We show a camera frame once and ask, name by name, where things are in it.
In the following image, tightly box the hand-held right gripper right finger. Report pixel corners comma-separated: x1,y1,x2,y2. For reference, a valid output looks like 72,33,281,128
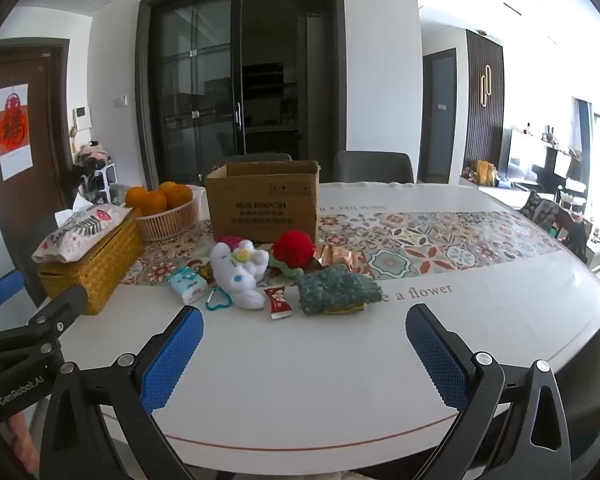
405,303,573,480

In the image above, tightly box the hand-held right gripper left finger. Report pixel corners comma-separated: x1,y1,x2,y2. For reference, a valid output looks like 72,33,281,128
39,304,205,480

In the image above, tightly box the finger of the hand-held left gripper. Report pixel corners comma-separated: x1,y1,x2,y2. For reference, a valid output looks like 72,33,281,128
0,285,90,358
0,269,26,336

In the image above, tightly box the blue tissue packet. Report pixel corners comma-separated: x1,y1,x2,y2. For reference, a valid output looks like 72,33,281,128
168,266,211,305

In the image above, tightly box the yellow soft pouch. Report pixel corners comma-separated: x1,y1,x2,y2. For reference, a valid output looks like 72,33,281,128
324,302,370,317

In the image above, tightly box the white plush toy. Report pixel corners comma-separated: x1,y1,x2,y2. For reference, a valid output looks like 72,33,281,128
210,240,271,311

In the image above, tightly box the green knitted cloth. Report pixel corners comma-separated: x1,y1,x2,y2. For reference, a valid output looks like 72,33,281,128
297,266,383,317

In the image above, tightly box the red fluffy pompom toy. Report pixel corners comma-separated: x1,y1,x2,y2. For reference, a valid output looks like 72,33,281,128
267,231,318,279

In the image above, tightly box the brown cardboard box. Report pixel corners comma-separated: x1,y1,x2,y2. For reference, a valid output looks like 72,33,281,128
205,160,322,247

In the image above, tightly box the yellow woven tissue box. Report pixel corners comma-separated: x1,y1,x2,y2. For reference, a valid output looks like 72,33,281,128
37,207,146,316

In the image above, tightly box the blue heart carabiner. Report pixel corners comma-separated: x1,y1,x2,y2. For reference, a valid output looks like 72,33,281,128
205,287,231,312

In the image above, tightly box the floral tissue cover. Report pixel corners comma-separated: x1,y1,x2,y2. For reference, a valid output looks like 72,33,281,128
31,197,133,263

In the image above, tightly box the brown wooden door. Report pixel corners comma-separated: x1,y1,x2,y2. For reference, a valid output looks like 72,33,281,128
0,37,76,306

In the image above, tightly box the red candy packet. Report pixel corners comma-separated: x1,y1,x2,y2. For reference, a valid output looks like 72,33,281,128
263,285,295,321

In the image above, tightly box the white shoe rack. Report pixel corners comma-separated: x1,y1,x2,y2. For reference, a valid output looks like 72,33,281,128
77,160,126,206

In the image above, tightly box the white plastic basket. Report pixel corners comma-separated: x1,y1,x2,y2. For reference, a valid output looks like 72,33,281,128
125,185,203,242

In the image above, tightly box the copper foil wrapper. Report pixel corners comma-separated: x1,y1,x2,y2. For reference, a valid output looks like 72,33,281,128
314,244,367,272

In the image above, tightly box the pile of oranges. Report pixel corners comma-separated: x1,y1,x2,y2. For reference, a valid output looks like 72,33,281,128
125,181,193,217

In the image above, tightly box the red and white poster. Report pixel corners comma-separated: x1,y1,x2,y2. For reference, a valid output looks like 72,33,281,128
0,84,33,182

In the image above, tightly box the pile of clothes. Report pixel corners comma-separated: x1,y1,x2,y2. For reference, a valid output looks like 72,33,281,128
72,140,113,171

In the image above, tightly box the patterned cushion chair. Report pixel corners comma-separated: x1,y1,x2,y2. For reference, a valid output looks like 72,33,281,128
520,191,563,233

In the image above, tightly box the yellow bag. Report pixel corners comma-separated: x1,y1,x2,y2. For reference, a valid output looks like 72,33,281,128
475,160,498,186

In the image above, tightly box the grey dining chair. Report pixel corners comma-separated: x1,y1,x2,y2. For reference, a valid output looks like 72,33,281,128
335,151,415,184

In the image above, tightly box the black television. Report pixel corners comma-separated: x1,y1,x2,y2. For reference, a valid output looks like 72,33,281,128
507,130,551,181

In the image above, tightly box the dark doorway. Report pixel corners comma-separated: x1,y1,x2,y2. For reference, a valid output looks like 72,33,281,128
422,49,457,184

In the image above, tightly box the black glass sliding door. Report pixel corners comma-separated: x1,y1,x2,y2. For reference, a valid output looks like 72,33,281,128
135,0,348,188

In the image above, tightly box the dark slatted wall panel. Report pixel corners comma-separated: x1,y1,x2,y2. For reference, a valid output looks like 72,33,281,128
465,30,505,181

